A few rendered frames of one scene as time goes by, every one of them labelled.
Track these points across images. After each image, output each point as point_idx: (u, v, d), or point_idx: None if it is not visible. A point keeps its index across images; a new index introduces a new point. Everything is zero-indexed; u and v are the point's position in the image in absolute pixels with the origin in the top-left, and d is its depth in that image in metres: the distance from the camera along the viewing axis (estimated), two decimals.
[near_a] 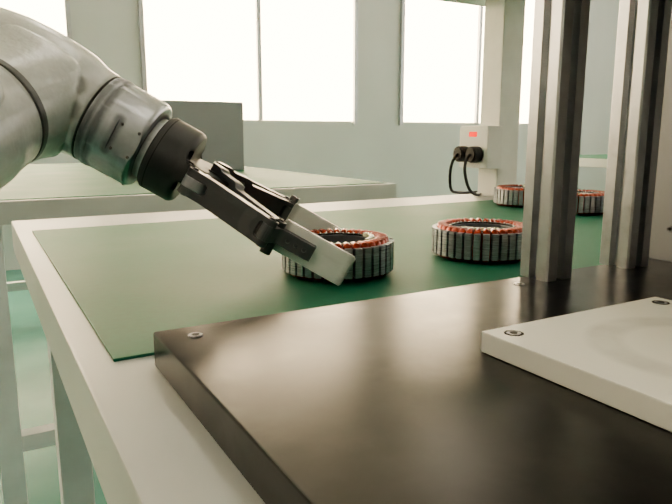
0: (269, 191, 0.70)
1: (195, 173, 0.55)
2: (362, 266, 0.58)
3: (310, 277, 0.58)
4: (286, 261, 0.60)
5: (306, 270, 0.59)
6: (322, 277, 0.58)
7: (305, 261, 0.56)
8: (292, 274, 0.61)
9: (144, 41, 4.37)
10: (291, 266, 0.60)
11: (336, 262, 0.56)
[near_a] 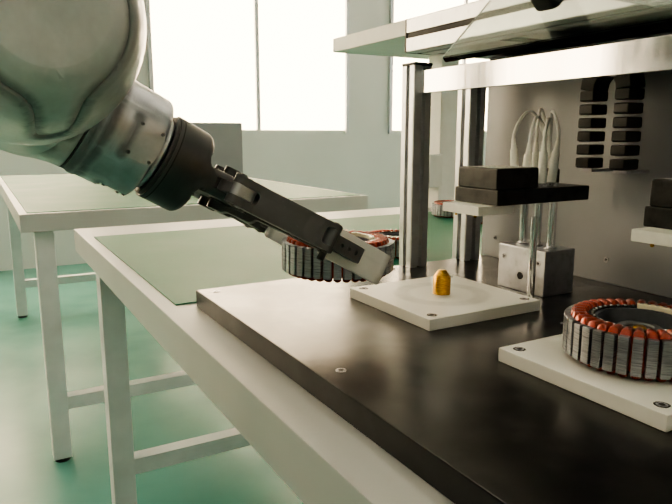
0: None
1: (248, 180, 0.50)
2: None
3: (339, 279, 0.58)
4: (305, 265, 0.59)
5: (331, 272, 0.58)
6: (350, 278, 0.58)
7: (350, 264, 0.57)
8: (310, 278, 0.59)
9: (152, 58, 4.76)
10: (314, 270, 0.58)
11: (376, 262, 0.58)
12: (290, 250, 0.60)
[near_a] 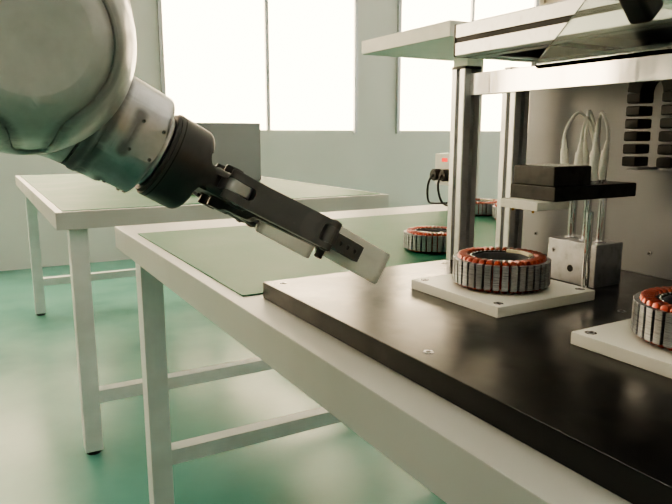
0: None
1: (243, 176, 0.50)
2: (547, 277, 0.71)
3: (515, 291, 0.69)
4: (485, 279, 0.70)
5: (507, 285, 0.70)
6: (523, 290, 0.70)
7: (348, 262, 0.56)
8: (488, 290, 0.70)
9: (163, 59, 4.80)
10: (494, 283, 0.69)
11: (374, 260, 0.57)
12: (469, 266, 0.71)
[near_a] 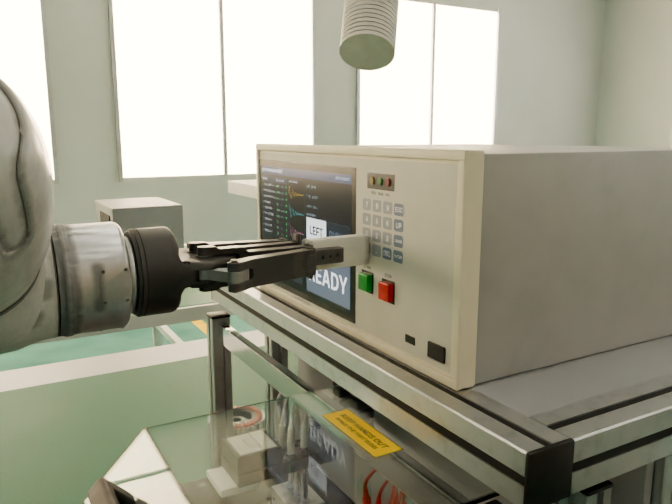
0: (256, 243, 0.62)
1: (242, 265, 0.52)
2: None
3: None
4: None
5: None
6: None
7: (337, 263, 0.62)
8: None
9: (118, 110, 4.90)
10: None
11: (358, 248, 0.63)
12: None
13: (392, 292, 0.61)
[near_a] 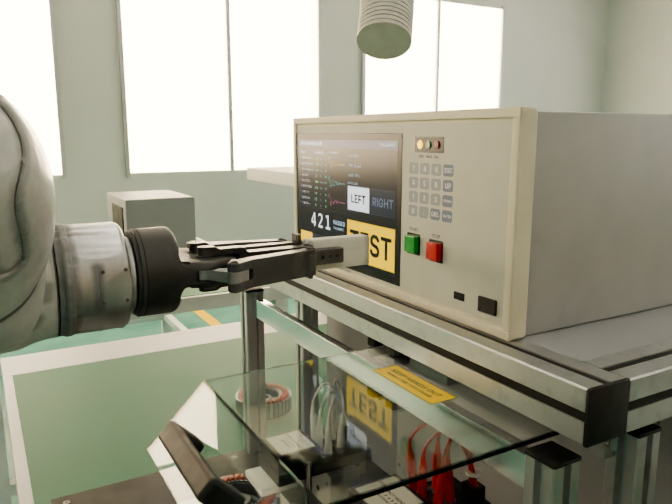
0: (256, 243, 0.62)
1: (242, 265, 0.52)
2: None
3: None
4: None
5: None
6: None
7: (337, 263, 0.62)
8: None
9: (126, 105, 4.92)
10: None
11: (358, 248, 0.63)
12: None
13: (440, 251, 0.64)
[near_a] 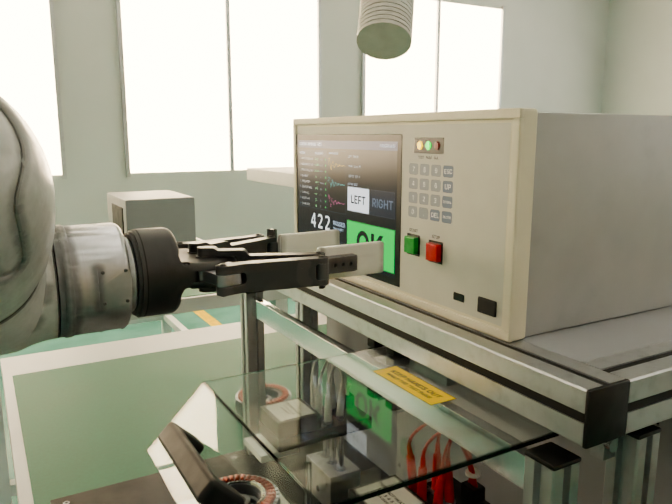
0: (240, 239, 0.64)
1: (229, 269, 0.51)
2: None
3: None
4: None
5: None
6: None
7: (350, 271, 0.59)
8: None
9: (126, 105, 4.92)
10: None
11: (372, 255, 0.60)
12: None
13: (440, 252, 0.64)
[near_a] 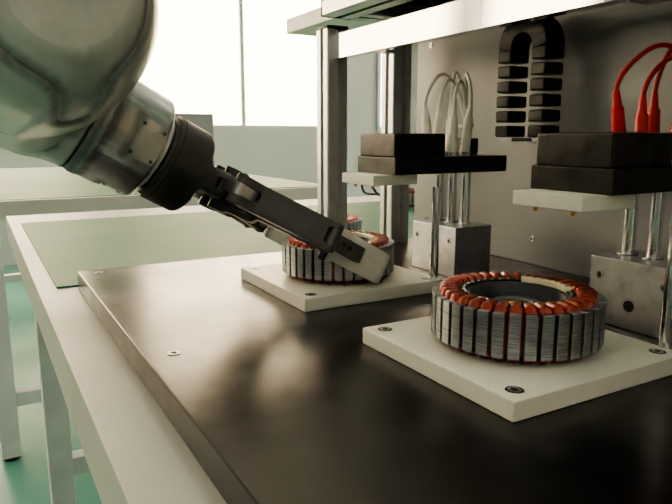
0: None
1: (250, 180, 0.50)
2: None
3: (340, 280, 0.58)
4: (306, 266, 0.59)
5: (332, 273, 0.58)
6: (351, 278, 0.59)
7: (350, 263, 0.57)
8: (311, 279, 0.59)
9: None
10: (315, 271, 0.58)
11: (376, 261, 0.58)
12: (291, 251, 0.60)
13: None
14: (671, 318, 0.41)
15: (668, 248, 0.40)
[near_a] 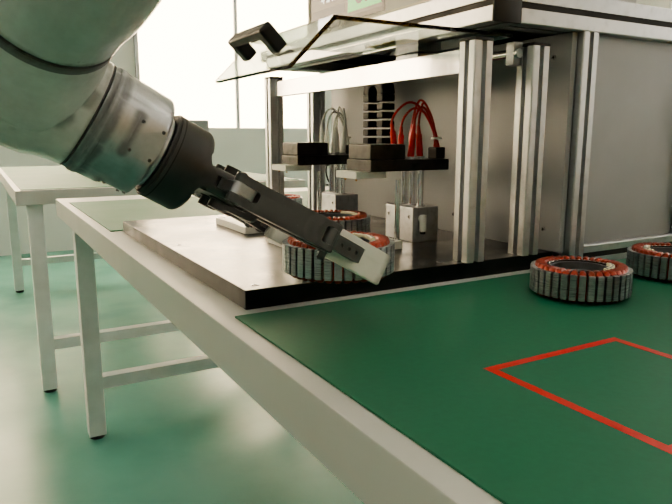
0: None
1: (248, 179, 0.50)
2: None
3: (340, 280, 0.58)
4: (306, 266, 0.59)
5: (332, 273, 0.58)
6: (351, 279, 0.58)
7: (350, 264, 0.57)
8: (311, 279, 0.59)
9: (138, 62, 5.21)
10: (315, 271, 0.58)
11: (376, 262, 0.58)
12: (291, 251, 0.60)
13: None
14: (397, 225, 0.93)
15: (395, 195, 0.92)
